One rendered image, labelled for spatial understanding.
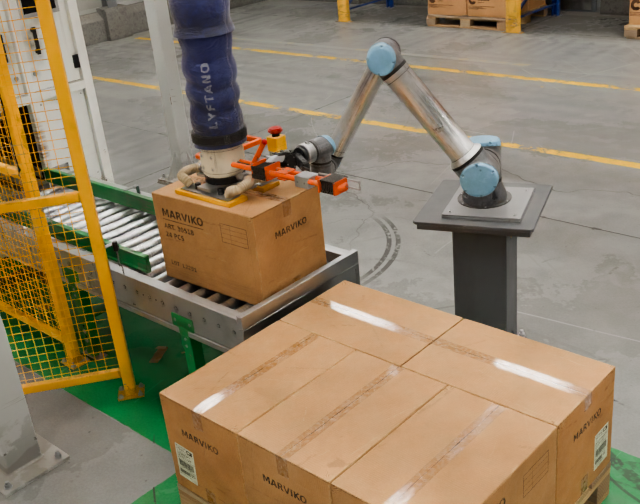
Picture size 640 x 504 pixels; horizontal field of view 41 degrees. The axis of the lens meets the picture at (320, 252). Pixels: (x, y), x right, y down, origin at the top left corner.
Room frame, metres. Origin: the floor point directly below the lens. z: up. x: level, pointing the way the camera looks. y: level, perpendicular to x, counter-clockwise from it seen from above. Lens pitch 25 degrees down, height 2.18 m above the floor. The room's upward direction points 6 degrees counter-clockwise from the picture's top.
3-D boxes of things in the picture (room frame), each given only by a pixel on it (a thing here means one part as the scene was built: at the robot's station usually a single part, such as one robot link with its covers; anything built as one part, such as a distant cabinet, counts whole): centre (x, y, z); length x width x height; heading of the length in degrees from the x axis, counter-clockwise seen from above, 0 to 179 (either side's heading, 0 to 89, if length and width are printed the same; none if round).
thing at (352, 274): (3.12, 0.09, 0.47); 0.70 x 0.03 x 0.15; 135
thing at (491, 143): (3.39, -0.72, 0.96); 0.17 x 0.15 x 0.18; 164
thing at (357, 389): (2.44, -0.17, 0.34); 1.20 x 1.00 x 0.40; 45
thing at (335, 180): (2.94, -0.07, 1.08); 0.08 x 0.07 x 0.05; 46
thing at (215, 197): (3.29, 0.42, 0.97); 0.34 x 0.10 x 0.05; 46
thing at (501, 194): (3.40, -0.73, 0.82); 0.19 x 0.19 x 0.10
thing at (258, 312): (3.12, 0.09, 0.58); 0.70 x 0.03 x 0.06; 135
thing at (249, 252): (3.37, 0.33, 0.75); 0.60 x 0.40 x 0.40; 48
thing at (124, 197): (4.38, 0.99, 0.60); 1.60 x 0.10 x 0.09; 45
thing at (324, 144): (3.41, -0.04, 1.07); 0.12 x 0.09 x 0.10; 135
